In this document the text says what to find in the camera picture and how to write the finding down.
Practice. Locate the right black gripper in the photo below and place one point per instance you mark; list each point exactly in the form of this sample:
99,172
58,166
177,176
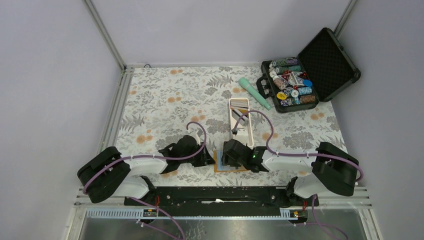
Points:
230,162

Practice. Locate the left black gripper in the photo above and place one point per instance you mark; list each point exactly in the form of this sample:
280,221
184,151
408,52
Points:
205,159

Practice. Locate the orange leather card holder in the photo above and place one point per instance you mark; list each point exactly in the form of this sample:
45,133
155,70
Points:
219,166

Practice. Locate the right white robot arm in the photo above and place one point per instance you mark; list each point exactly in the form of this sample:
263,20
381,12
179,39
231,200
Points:
328,168

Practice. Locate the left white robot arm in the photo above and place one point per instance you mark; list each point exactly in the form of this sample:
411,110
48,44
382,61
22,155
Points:
110,175

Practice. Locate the grey card in tray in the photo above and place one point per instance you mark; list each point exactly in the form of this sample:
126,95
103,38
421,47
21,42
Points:
238,115

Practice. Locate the cards stack in tray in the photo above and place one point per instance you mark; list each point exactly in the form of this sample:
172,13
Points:
239,103

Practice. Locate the white plastic tray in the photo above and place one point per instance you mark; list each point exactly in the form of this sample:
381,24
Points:
234,125

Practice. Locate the black poker chip case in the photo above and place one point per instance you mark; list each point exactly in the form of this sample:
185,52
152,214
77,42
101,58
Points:
317,74

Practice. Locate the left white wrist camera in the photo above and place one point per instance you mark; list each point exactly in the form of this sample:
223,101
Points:
197,134

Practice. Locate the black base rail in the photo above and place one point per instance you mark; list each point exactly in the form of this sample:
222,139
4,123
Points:
227,201

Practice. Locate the mint green handle tool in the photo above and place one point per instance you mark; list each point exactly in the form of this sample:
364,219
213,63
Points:
245,84

